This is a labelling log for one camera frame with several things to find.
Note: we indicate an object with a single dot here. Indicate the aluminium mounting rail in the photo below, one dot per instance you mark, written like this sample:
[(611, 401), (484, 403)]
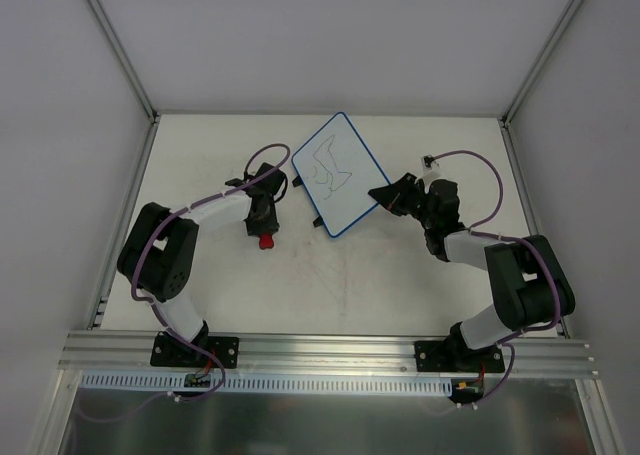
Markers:
[(324, 354)]

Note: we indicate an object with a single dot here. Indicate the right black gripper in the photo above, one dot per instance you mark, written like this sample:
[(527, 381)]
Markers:
[(407, 198)]

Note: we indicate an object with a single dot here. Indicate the right aluminium frame post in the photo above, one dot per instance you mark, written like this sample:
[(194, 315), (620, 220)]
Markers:
[(551, 43)]

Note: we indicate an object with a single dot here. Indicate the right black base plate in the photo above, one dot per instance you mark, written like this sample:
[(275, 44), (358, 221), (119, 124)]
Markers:
[(440, 356)]

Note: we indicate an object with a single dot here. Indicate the slotted white cable duct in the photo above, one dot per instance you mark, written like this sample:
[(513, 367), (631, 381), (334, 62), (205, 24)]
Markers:
[(237, 382)]

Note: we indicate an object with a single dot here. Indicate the red bone-shaped eraser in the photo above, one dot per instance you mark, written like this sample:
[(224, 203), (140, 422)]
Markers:
[(266, 241)]

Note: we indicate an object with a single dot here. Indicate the blue-framed whiteboard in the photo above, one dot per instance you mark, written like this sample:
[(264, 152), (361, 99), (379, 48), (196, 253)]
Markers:
[(337, 169)]

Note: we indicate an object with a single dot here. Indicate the left aluminium frame post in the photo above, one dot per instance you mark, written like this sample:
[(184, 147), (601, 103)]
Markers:
[(109, 33)]

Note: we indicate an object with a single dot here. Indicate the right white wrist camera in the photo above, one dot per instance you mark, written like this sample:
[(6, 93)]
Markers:
[(431, 170)]

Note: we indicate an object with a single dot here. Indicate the aluminium frame post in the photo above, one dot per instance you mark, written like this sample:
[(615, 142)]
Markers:
[(109, 33), (551, 43)]

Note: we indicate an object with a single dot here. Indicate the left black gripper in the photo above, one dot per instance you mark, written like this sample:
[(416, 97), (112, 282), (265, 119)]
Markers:
[(263, 226)]

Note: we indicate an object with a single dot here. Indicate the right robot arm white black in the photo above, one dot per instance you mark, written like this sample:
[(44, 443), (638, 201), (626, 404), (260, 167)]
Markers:
[(528, 286)]

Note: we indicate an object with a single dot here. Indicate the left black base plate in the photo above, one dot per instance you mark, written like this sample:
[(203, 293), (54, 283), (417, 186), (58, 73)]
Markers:
[(167, 352)]

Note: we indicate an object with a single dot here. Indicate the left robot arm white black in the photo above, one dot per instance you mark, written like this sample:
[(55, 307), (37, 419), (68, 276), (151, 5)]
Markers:
[(158, 254)]

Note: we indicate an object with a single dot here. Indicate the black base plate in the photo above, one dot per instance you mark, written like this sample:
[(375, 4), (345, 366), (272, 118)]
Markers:
[(167, 352), (440, 356)]

